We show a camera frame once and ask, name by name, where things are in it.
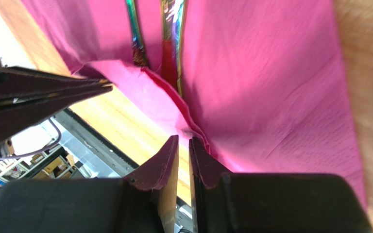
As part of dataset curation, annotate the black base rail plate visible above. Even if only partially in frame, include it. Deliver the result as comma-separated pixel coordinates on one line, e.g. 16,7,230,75
53,108,194,233

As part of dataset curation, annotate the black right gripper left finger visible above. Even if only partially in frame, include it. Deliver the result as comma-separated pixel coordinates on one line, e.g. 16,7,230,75
123,135,179,191

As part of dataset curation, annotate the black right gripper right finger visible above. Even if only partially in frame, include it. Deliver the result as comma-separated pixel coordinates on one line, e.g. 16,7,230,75
189,137,232,189

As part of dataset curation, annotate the magenta paper napkin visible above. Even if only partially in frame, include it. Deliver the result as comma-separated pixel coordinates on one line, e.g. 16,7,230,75
23,0,366,205

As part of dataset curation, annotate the iridescent table knife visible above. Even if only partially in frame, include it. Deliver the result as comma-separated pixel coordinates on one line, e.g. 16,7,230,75
160,0,186,96

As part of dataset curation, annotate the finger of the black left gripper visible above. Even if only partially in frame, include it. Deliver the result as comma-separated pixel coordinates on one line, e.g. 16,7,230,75
0,85,112,143
0,60,112,109

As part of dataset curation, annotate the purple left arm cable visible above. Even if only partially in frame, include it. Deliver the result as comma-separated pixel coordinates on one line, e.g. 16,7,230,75
0,116,63,161

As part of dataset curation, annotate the iridescent fork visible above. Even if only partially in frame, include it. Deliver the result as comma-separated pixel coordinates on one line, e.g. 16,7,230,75
126,0,150,67

